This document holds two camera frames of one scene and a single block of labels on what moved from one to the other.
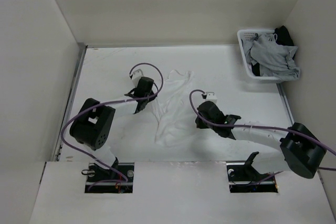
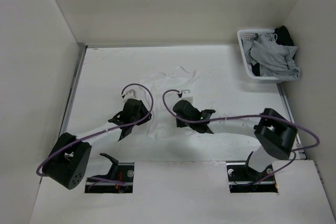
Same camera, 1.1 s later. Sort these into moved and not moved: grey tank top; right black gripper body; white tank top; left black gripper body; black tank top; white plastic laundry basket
Moved: right black gripper body; white tank top; left black gripper body
Not moved: white plastic laundry basket; black tank top; grey tank top
